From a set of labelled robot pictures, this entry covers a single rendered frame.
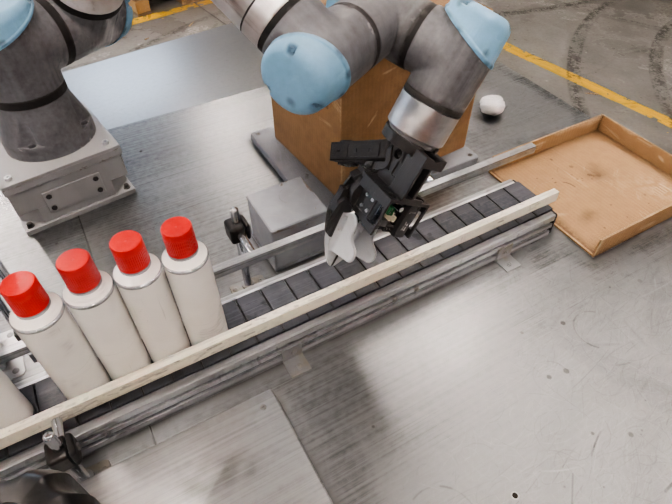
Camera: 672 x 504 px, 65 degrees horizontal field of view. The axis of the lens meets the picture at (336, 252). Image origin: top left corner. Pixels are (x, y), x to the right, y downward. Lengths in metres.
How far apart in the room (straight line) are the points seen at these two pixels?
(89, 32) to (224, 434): 0.68
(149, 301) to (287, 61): 0.29
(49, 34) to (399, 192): 0.61
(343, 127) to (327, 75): 0.35
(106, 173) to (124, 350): 0.44
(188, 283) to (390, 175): 0.27
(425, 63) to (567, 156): 0.61
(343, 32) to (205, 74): 0.89
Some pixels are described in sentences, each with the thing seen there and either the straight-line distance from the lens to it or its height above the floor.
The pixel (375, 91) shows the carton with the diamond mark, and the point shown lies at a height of 1.05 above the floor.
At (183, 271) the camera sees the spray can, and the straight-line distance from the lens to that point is 0.59.
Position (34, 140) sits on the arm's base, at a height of 0.97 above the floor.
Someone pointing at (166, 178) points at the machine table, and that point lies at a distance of 1.07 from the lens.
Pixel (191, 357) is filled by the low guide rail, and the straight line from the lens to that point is 0.68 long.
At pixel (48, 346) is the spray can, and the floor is 1.01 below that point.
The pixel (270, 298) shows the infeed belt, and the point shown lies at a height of 0.88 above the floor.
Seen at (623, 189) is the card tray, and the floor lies 0.83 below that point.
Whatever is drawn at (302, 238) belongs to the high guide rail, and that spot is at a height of 0.96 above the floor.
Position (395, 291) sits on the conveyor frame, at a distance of 0.77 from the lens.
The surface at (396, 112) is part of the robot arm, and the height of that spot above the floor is 1.14.
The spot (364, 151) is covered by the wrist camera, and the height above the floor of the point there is 1.07.
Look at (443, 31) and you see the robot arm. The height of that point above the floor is 1.23.
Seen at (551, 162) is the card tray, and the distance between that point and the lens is 1.14.
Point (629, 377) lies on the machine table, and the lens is 0.84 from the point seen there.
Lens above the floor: 1.47
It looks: 47 degrees down
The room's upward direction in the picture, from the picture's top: straight up
